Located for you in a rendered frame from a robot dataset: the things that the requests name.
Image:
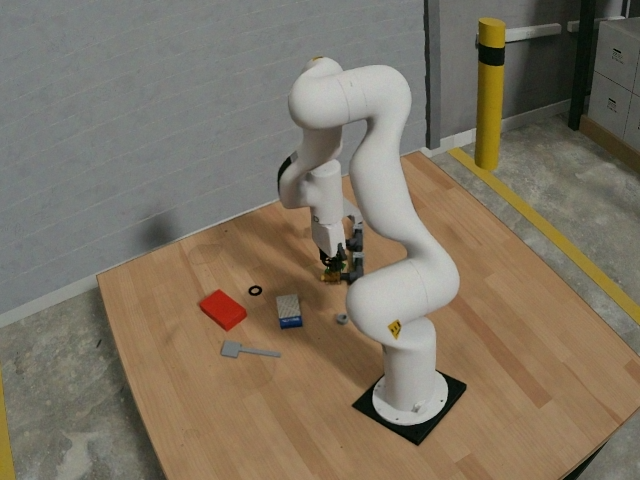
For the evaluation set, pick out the red rectangular block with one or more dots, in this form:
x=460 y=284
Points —
x=223 y=310

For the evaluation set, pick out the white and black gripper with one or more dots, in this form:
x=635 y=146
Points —
x=329 y=239

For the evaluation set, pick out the dark grey pipe with metal clamp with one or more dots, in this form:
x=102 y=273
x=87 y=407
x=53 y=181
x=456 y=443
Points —
x=357 y=243

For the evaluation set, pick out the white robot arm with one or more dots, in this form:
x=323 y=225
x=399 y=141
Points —
x=383 y=305

